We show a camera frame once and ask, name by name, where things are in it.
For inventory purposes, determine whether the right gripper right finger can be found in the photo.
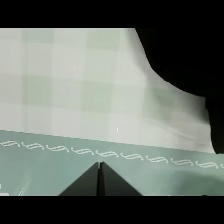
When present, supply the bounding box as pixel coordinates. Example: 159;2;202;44
99;161;143;197

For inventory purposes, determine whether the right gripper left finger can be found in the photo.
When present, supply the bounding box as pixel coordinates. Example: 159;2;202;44
59;161;101;197

